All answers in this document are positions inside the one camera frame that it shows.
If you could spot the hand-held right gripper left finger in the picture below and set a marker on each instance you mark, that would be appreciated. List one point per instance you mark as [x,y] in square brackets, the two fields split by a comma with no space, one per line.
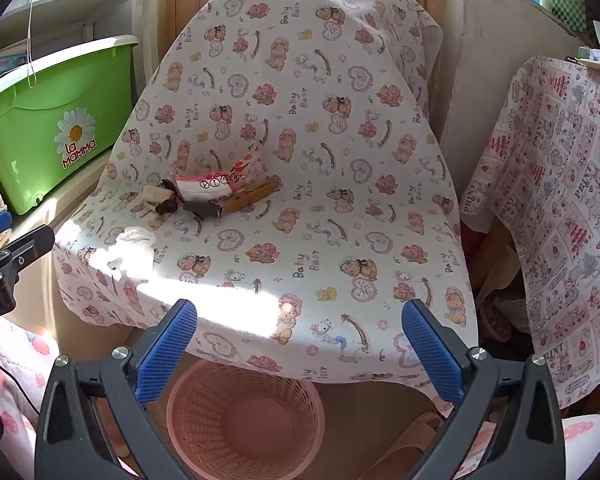
[167,350]

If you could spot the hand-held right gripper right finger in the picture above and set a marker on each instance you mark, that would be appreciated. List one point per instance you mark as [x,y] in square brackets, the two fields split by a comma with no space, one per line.
[430,355]

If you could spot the white tissue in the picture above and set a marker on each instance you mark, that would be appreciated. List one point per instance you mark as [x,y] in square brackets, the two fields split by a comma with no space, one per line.
[135,247]

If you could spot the pink plastic mesh basket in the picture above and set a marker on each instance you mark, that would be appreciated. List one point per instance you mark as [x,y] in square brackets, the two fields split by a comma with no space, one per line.
[245,425]

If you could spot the beige cork cylinder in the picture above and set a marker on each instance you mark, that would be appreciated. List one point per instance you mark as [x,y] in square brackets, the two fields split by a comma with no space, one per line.
[159,193]

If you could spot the red white snack wrapper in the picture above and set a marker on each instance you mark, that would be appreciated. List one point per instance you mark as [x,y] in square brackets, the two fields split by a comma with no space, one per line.
[202,187]

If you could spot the pink slipper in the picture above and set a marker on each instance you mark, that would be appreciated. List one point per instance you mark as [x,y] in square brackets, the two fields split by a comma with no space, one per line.
[496,317]

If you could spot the pink patterned white clothing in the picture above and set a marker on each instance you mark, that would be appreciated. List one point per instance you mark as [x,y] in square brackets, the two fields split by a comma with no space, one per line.
[15,385]

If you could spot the green plastic storage box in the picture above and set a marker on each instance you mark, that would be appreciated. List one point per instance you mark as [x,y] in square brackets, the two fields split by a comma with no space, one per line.
[50,125]

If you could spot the pink patchwork print cloth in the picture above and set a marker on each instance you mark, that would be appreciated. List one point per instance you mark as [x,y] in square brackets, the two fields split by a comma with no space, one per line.
[560,200]

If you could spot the bear print cloth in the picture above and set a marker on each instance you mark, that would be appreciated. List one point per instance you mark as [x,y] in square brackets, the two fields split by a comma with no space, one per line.
[305,110]

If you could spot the green checkered box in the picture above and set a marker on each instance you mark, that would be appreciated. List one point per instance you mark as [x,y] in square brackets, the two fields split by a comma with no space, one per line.
[569,12]

